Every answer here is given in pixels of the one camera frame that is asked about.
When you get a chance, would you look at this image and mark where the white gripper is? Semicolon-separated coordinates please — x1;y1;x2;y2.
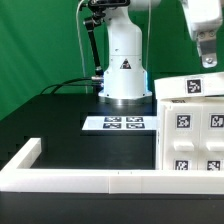
180;0;223;68

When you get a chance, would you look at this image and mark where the white cable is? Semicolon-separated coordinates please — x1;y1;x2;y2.
75;0;90;95

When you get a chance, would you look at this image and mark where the white cabinet box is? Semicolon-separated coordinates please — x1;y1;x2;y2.
156;97;224;170

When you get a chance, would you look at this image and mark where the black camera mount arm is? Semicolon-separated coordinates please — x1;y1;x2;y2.
81;0;130;77

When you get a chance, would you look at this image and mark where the white block with markers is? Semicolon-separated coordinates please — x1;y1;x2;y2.
154;72;224;99

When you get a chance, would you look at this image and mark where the white L-shaped frame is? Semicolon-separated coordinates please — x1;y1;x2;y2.
0;138;224;195

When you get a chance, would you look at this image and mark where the small white cabinet door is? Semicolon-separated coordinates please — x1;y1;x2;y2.
163;103;201;171

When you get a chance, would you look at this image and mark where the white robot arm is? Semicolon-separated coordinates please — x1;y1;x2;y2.
98;0;224;104

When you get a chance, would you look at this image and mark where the white marker base plate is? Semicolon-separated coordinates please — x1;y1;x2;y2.
82;116;157;131

